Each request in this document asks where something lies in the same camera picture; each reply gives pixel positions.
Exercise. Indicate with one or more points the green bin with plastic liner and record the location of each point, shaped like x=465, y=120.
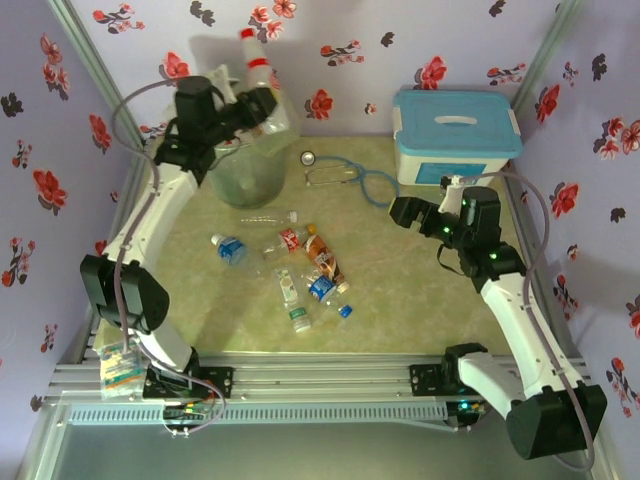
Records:
x=250, y=180

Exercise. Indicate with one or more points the clear bottle red cap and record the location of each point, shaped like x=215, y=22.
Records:
x=257, y=70

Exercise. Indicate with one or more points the large blue label water bottle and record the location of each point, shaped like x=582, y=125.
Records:
x=231, y=250

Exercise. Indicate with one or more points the brown label drink bottle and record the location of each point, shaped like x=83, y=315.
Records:
x=320, y=257

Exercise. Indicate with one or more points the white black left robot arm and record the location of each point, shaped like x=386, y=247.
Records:
x=160, y=200

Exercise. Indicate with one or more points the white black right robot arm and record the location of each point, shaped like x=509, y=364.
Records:
x=510, y=320

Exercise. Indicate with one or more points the white storage box blue lid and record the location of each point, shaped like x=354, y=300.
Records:
x=450, y=150

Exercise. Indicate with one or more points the blue stethoscope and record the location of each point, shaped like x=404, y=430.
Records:
x=308, y=158

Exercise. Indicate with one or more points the clear bottle white cap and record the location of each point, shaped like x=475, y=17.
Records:
x=270, y=219

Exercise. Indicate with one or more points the clear cola bottle orange cap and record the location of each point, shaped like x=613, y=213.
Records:
x=290, y=240

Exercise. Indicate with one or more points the clear plastic packet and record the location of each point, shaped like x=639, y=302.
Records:
x=117, y=372

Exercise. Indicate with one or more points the aluminium left side rail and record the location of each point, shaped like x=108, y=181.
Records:
x=120, y=210

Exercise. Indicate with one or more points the aluminium left corner post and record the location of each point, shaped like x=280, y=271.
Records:
x=95, y=70

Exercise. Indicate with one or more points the aluminium corner post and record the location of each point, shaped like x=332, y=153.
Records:
x=545, y=55
x=95, y=70

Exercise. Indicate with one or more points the aluminium right side rail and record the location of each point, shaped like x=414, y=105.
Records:
x=572, y=345

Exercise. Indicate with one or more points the aluminium right corner post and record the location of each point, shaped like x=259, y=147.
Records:
x=545, y=55

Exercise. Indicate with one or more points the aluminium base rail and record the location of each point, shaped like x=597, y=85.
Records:
x=320, y=380

